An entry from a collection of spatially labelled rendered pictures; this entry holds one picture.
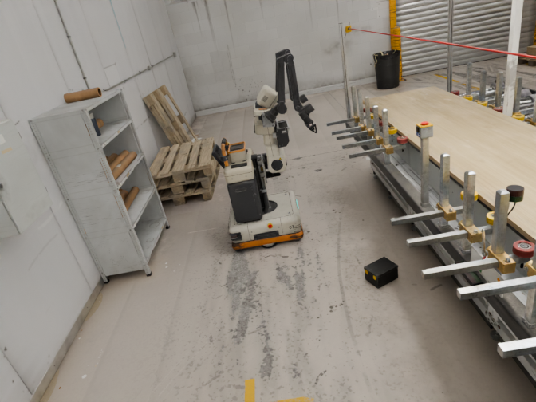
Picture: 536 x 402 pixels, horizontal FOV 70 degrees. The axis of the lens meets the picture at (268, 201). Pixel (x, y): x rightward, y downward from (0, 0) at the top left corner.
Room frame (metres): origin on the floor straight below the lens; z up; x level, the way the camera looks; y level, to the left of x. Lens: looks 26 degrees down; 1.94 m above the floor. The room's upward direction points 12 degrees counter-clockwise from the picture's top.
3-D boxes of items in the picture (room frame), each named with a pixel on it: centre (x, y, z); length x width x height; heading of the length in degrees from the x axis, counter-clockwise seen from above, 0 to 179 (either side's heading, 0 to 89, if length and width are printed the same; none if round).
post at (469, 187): (1.53, -0.92, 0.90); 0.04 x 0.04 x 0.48; 87
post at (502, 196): (1.28, -0.91, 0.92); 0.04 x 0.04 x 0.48; 87
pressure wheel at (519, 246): (1.24, -0.99, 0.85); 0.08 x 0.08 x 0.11
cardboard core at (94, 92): (3.53, 1.38, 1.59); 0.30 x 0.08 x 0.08; 87
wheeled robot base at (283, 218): (3.30, 0.06, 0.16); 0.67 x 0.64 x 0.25; 87
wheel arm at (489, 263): (1.25, -0.79, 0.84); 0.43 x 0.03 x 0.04; 87
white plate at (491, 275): (1.31, -0.88, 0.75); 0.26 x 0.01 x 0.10; 177
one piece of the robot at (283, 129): (3.29, -0.23, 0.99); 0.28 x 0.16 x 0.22; 177
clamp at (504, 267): (1.26, -0.91, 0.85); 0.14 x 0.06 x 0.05; 177
